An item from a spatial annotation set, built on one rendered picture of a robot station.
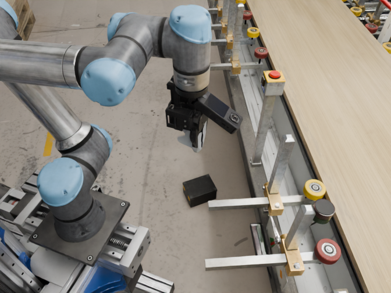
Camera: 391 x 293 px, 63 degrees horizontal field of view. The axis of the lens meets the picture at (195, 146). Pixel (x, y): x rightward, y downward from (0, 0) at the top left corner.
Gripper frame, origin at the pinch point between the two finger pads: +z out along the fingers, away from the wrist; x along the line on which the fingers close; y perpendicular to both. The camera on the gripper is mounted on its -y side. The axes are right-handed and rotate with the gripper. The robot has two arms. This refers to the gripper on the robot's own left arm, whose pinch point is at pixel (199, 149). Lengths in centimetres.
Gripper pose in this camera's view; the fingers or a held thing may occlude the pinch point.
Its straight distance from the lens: 81.8
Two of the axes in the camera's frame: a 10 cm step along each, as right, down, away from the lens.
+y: -9.4, -2.6, 2.4
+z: 0.0, 6.8, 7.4
